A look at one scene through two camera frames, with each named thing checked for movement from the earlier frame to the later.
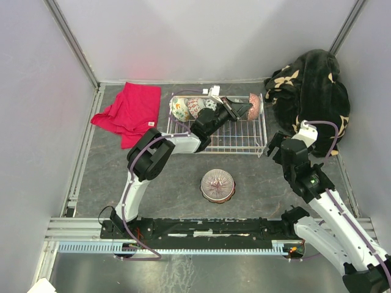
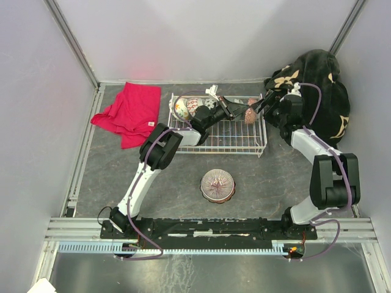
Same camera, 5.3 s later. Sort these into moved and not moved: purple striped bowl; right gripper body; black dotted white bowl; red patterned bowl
Moved: right gripper body
Not moved: purple striped bowl; red patterned bowl; black dotted white bowl
